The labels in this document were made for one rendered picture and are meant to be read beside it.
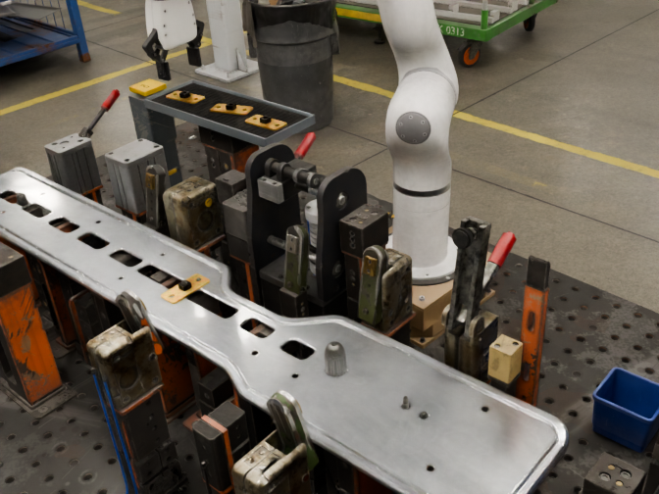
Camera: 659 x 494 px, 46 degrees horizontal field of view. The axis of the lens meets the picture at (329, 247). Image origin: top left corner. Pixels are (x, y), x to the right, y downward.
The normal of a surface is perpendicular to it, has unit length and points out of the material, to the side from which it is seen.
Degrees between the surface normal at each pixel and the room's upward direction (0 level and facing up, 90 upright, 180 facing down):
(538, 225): 0
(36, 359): 90
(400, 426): 0
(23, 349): 90
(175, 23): 92
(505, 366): 90
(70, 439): 0
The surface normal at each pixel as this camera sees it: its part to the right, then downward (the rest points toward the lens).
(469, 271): -0.65, 0.30
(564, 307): -0.06, -0.84
